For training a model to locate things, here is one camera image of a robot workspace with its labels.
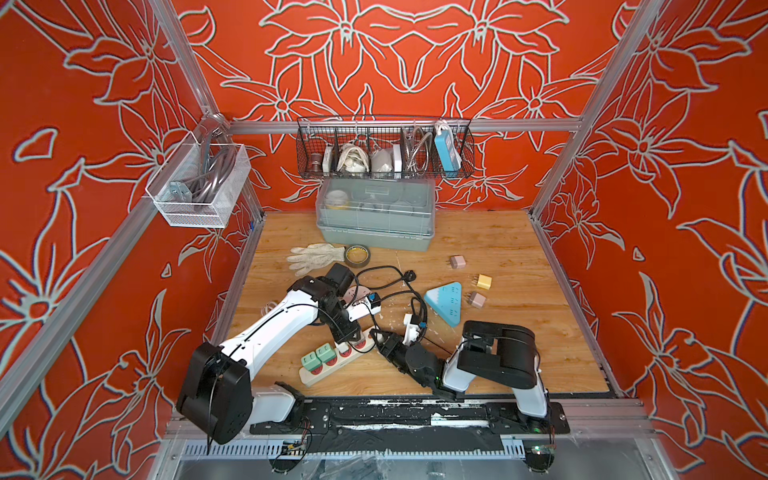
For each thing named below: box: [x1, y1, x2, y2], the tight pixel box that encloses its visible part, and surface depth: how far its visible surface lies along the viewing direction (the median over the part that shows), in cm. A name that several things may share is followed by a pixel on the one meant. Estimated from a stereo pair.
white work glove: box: [286, 243, 345, 277], surface depth 107 cm
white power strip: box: [299, 327, 379, 387], surface depth 81 cm
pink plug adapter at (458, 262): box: [450, 255, 467, 269], surface depth 105 cm
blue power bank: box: [434, 119, 462, 177], surface depth 89 cm
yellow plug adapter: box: [477, 274, 492, 290], surface depth 99 cm
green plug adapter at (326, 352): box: [316, 343, 337, 363], surface depth 78 cm
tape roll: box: [344, 244, 371, 268], surface depth 106 cm
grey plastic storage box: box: [315, 178, 436, 252], surface depth 100 cm
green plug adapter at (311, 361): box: [301, 351, 322, 371], surface depth 77 cm
